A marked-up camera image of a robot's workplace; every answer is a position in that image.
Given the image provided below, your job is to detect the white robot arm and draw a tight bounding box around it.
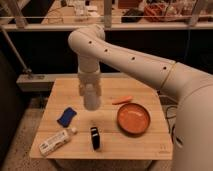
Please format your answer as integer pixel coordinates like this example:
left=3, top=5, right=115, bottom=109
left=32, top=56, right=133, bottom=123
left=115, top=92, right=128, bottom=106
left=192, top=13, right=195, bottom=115
left=68, top=25, right=213, bottom=171

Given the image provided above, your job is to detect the wooden table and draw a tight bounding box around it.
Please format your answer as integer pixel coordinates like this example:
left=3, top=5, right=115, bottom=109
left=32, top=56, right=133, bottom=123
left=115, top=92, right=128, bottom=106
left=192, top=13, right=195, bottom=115
left=30, top=78, right=172, bottom=160

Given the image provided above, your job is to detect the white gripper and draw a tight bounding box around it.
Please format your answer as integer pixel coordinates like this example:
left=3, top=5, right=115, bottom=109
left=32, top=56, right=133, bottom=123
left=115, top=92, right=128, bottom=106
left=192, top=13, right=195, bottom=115
left=78, top=70, right=101, bottom=95

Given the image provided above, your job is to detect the grey metal rail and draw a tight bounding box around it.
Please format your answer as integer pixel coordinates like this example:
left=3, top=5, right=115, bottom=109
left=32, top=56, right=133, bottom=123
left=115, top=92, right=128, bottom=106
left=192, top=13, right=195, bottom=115
left=0, top=25, right=45, bottom=80

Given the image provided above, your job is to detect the white plastic bottle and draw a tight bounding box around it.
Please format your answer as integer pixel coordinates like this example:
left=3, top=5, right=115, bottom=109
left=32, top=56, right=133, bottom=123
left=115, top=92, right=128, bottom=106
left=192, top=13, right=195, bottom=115
left=39, top=127, right=77, bottom=156

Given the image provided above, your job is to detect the orange carrot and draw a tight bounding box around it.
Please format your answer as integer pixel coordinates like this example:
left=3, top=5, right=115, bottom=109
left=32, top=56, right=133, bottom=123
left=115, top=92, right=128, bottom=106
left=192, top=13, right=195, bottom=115
left=112, top=96, right=133, bottom=105

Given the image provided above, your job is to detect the black floor cable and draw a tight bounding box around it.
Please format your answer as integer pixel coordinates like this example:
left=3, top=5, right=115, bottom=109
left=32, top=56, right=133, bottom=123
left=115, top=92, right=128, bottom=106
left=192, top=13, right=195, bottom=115
left=164, top=105, right=178, bottom=141

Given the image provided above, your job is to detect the blue sponge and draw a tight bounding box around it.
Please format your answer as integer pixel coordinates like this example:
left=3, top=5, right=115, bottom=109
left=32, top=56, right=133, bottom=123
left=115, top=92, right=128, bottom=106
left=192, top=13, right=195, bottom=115
left=57, top=107, right=77, bottom=128

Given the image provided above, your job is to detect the orange bowl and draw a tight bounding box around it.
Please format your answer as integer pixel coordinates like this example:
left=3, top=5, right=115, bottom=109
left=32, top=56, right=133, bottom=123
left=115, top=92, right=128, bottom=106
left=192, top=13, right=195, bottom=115
left=117, top=103, right=151, bottom=135

